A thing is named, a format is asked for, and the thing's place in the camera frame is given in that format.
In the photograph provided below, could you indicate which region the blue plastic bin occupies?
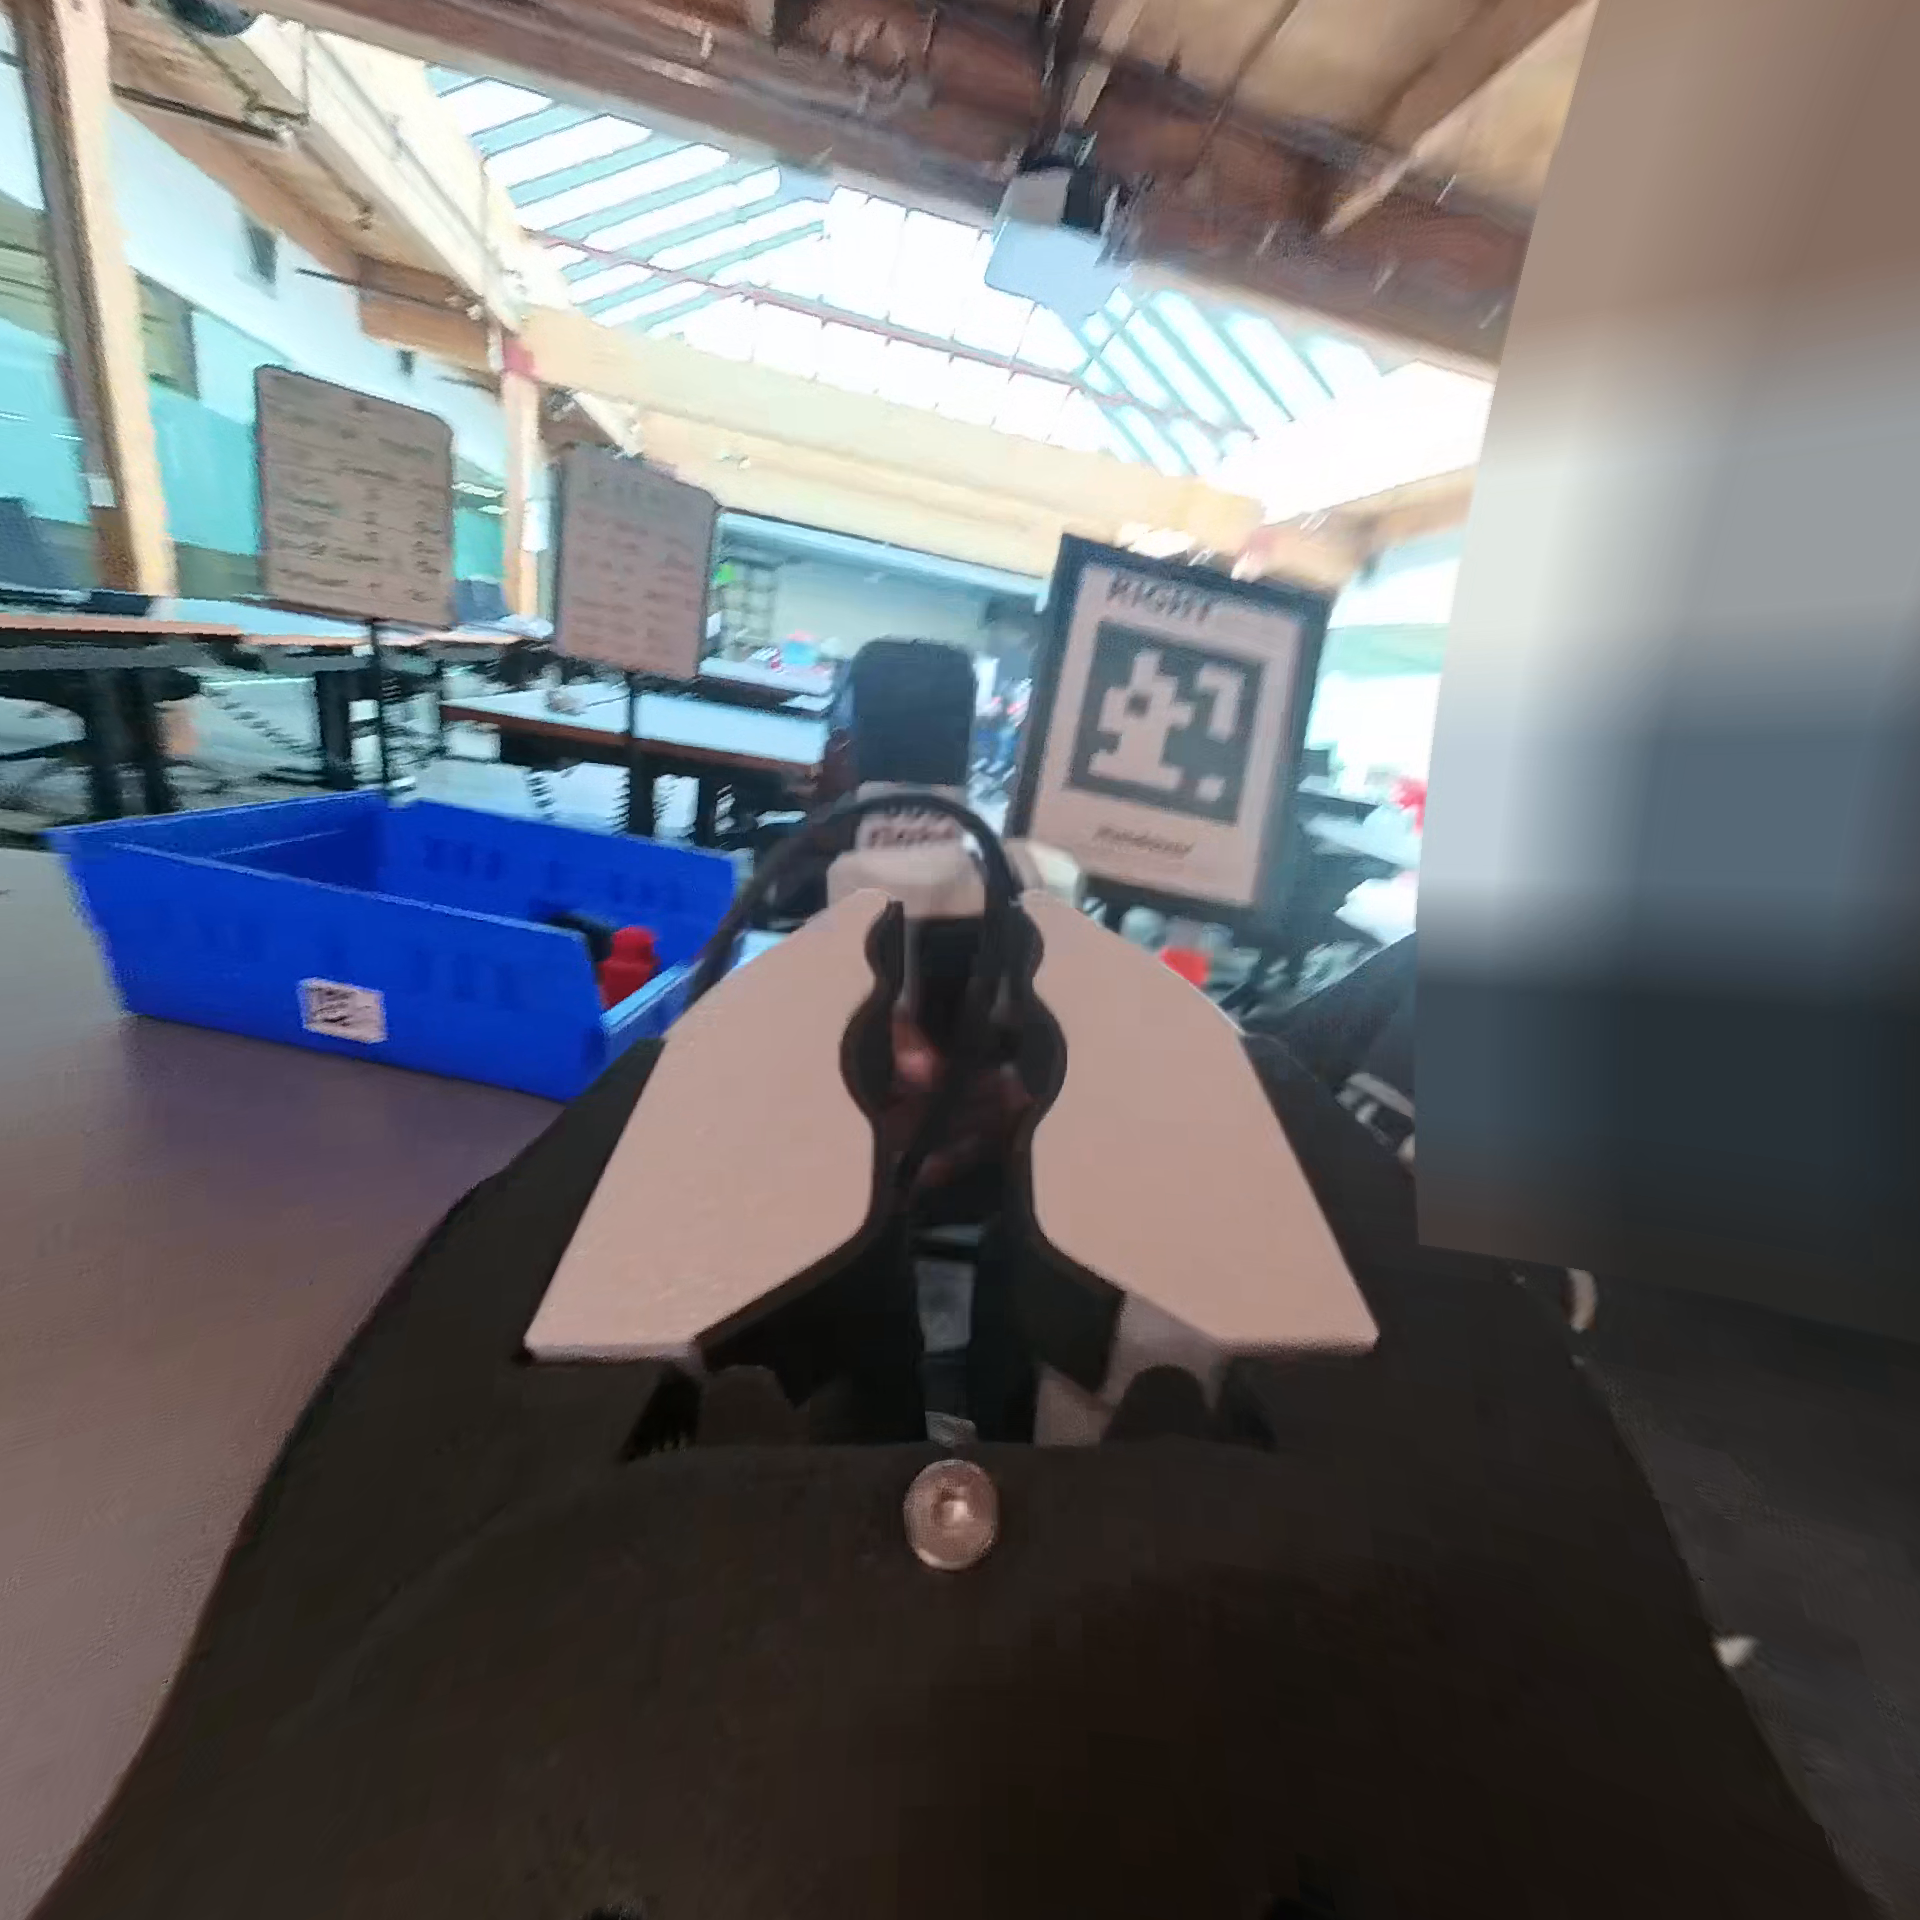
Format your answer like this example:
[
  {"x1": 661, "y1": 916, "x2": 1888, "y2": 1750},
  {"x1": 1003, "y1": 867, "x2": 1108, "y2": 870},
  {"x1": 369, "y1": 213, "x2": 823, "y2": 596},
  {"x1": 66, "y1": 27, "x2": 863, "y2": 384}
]
[{"x1": 48, "y1": 786, "x2": 748, "y2": 1104}]

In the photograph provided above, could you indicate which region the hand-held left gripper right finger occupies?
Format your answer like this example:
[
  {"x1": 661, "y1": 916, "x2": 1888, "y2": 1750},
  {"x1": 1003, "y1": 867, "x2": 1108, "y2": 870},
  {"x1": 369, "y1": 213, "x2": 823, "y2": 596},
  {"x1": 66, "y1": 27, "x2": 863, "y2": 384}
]
[{"x1": 1006, "y1": 894, "x2": 1384, "y2": 1418}]

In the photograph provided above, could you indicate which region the wooden support post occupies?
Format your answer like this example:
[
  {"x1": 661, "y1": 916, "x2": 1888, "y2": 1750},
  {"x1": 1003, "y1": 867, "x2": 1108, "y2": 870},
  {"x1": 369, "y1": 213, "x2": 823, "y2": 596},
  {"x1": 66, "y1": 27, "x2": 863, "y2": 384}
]
[{"x1": 11, "y1": 0, "x2": 183, "y2": 601}]

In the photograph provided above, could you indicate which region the written whiteboard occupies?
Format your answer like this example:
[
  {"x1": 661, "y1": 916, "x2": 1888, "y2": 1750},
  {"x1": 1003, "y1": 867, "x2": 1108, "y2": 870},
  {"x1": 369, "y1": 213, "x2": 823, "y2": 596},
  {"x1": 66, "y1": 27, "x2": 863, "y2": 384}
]
[
  {"x1": 250, "y1": 360, "x2": 461, "y2": 634},
  {"x1": 548, "y1": 443, "x2": 728, "y2": 690}
]

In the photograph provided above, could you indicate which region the long wooden office desk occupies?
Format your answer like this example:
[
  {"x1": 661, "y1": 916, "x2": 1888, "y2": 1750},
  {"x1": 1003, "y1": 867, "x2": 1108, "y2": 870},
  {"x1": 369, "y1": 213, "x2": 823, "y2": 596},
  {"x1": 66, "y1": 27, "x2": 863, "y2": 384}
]
[{"x1": 0, "y1": 604, "x2": 541, "y2": 828}]

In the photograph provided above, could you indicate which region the person's right hand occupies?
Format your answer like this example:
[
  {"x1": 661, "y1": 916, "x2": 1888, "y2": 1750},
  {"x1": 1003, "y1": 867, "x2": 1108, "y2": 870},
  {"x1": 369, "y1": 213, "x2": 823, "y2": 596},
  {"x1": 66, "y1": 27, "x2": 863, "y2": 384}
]
[{"x1": 894, "y1": 916, "x2": 1041, "y2": 1142}]

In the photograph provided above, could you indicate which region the printed marker sign board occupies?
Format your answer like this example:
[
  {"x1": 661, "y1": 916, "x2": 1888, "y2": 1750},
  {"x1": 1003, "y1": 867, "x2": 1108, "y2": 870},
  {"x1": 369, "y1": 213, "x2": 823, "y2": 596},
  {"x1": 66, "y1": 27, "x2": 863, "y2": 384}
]
[{"x1": 1003, "y1": 532, "x2": 1339, "y2": 922}]

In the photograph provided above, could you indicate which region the black rubber loop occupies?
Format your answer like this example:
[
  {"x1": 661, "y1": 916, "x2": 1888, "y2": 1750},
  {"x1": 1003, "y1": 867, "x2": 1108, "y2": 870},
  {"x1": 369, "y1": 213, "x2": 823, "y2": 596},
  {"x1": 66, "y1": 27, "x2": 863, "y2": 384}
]
[{"x1": 688, "y1": 783, "x2": 1047, "y2": 1203}]

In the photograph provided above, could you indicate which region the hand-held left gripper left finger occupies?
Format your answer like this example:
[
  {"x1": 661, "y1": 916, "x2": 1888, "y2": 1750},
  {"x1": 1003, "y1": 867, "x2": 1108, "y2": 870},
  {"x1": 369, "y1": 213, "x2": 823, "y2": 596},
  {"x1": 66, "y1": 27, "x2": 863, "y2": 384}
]
[{"x1": 521, "y1": 894, "x2": 914, "y2": 1369}]

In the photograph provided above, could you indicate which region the white ceiling projector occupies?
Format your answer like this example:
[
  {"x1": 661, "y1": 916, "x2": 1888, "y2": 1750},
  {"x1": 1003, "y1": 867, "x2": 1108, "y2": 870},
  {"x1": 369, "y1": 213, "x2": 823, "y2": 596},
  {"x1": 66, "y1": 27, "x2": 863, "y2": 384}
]
[{"x1": 982, "y1": 145, "x2": 1130, "y2": 319}]

